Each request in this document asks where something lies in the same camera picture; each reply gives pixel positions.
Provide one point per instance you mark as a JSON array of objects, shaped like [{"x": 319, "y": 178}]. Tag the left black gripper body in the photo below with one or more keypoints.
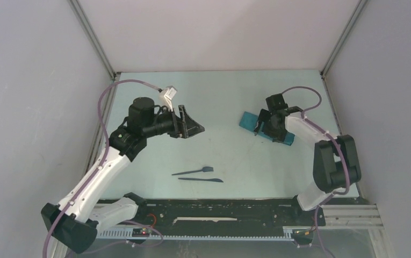
[{"x": 166, "y": 123}]

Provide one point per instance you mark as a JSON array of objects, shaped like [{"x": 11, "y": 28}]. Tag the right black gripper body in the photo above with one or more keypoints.
[{"x": 276, "y": 132}]

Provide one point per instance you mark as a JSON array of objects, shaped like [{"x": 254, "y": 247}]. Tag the teal cloth napkin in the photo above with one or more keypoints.
[{"x": 248, "y": 122}]

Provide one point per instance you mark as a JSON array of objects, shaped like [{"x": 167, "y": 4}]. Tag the dark plastic knife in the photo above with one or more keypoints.
[{"x": 216, "y": 180}]

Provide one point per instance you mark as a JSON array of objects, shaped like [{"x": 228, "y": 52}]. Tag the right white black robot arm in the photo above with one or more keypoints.
[{"x": 335, "y": 160}]

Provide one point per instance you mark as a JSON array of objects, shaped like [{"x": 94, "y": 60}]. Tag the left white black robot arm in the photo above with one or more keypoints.
[{"x": 73, "y": 221}]

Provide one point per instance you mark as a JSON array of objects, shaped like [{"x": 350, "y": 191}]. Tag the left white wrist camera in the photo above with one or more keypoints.
[{"x": 166, "y": 96}]

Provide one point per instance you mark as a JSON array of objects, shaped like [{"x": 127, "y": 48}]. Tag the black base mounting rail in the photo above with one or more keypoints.
[{"x": 226, "y": 217}]

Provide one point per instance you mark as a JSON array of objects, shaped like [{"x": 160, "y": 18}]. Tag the white slotted cable duct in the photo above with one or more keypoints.
[{"x": 135, "y": 233}]

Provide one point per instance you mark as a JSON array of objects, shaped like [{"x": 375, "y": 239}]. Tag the aluminium frame extrusion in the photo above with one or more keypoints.
[{"x": 351, "y": 216}]

